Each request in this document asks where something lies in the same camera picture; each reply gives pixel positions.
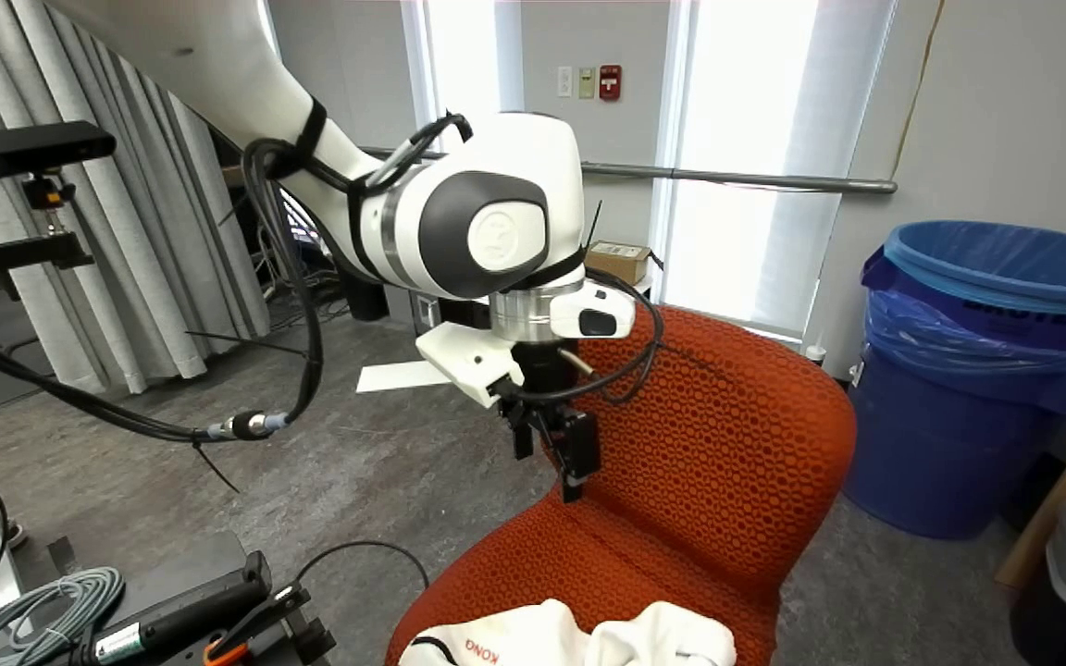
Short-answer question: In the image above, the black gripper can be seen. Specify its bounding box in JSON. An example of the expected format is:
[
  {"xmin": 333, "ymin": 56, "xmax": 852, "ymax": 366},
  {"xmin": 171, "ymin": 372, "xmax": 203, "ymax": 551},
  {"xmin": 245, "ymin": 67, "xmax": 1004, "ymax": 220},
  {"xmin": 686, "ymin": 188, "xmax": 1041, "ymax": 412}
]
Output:
[{"xmin": 489, "ymin": 346, "xmax": 604, "ymax": 505}]

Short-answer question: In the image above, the white scarf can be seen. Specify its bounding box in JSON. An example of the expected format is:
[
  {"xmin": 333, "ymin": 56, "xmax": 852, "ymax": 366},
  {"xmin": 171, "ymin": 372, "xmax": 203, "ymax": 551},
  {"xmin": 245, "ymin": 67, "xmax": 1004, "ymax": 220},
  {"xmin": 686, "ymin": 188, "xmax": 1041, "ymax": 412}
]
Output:
[{"xmin": 394, "ymin": 597, "xmax": 741, "ymax": 666}]

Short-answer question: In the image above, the orange fabric chair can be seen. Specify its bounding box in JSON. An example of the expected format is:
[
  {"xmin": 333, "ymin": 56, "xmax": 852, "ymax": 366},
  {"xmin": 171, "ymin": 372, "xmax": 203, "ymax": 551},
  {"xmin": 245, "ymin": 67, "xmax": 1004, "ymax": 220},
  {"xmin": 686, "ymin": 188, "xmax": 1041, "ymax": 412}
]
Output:
[{"xmin": 382, "ymin": 298, "xmax": 862, "ymax": 666}]

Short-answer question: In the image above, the white sheet on floor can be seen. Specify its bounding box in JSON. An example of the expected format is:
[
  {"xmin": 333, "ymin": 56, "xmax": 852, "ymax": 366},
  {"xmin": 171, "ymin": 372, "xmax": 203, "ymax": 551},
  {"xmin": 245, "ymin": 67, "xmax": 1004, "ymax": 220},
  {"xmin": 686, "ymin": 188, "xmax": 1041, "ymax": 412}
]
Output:
[{"xmin": 350, "ymin": 355, "xmax": 454, "ymax": 399}]

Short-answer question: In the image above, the small cardboard box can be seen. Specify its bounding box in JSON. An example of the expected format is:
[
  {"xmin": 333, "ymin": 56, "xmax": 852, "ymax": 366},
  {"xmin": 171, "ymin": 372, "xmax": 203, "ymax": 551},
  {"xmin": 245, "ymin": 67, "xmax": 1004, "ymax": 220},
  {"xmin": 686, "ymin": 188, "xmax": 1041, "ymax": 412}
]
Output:
[{"xmin": 581, "ymin": 241, "xmax": 654, "ymax": 292}]

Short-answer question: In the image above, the blue plastic trash bin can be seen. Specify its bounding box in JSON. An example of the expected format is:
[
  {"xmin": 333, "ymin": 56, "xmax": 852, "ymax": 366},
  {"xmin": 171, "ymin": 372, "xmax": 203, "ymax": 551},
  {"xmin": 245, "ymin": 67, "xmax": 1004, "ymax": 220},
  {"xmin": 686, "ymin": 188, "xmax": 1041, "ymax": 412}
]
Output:
[{"xmin": 842, "ymin": 220, "xmax": 1066, "ymax": 544}]

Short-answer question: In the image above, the grey curtain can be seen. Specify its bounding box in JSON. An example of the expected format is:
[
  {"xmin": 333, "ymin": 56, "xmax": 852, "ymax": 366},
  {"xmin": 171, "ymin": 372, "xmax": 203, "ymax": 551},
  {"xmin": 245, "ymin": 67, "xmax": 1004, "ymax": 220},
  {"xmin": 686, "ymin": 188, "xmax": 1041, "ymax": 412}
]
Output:
[{"xmin": 0, "ymin": 0, "xmax": 277, "ymax": 399}]

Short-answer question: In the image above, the wide white window shade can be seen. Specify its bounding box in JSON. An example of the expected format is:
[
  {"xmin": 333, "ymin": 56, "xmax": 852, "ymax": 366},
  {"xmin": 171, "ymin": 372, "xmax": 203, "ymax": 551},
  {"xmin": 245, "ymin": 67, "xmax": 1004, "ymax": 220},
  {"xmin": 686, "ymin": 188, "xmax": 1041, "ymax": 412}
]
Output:
[{"xmin": 650, "ymin": 0, "xmax": 898, "ymax": 338}]

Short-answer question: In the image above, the dark blue bin liner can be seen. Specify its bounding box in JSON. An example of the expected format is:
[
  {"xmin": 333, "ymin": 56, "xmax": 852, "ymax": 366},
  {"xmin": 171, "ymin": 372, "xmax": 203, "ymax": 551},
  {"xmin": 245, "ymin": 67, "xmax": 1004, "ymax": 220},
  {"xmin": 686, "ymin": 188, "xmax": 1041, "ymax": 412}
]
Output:
[{"xmin": 862, "ymin": 244, "xmax": 1066, "ymax": 420}]

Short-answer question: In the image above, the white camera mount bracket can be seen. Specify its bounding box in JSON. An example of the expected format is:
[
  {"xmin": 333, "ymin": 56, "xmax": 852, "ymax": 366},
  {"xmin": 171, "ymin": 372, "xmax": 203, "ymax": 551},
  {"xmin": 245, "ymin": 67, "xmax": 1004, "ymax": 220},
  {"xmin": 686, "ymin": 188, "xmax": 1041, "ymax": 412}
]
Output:
[{"xmin": 409, "ymin": 321, "xmax": 529, "ymax": 412}]

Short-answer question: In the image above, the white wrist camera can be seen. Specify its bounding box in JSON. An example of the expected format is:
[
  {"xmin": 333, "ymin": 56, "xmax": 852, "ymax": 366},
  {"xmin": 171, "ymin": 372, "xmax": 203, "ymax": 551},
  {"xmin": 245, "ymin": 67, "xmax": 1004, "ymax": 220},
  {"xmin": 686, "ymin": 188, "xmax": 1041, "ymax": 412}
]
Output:
[{"xmin": 546, "ymin": 277, "xmax": 641, "ymax": 348}]

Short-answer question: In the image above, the thin black floor cable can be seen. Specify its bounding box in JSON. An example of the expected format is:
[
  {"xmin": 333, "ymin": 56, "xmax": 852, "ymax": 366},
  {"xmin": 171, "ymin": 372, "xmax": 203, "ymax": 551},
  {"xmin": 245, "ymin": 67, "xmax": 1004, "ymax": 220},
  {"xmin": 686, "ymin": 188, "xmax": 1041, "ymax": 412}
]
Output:
[{"xmin": 288, "ymin": 538, "xmax": 433, "ymax": 597}]

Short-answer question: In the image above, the grey wall rail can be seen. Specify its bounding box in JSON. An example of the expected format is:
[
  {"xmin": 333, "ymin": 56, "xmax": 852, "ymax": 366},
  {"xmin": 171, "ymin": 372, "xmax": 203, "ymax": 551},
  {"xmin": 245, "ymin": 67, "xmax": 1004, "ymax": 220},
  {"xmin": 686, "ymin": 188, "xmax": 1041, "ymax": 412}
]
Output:
[{"xmin": 581, "ymin": 161, "xmax": 898, "ymax": 195}]

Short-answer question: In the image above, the black tool with orange handle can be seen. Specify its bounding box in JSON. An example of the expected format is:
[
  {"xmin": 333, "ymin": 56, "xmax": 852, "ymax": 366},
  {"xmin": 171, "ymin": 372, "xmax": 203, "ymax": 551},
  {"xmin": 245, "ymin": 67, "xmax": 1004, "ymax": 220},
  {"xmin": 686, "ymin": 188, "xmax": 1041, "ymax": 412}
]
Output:
[{"xmin": 93, "ymin": 547, "xmax": 341, "ymax": 666}]

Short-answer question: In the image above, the grey coiled cable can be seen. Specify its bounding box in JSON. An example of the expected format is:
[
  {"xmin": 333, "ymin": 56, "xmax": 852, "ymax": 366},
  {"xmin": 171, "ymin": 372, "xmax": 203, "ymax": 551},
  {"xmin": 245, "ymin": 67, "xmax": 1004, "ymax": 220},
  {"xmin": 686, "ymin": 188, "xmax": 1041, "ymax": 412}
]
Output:
[{"xmin": 0, "ymin": 568, "xmax": 129, "ymax": 666}]

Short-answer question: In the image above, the black camera stand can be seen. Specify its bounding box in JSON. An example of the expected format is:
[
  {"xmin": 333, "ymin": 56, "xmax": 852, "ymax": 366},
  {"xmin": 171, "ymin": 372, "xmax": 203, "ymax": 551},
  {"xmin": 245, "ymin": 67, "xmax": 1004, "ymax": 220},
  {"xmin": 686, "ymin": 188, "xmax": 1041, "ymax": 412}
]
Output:
[{"xmin": 0, "ymin": 120, "xmax": 119, "ymax": 283}]

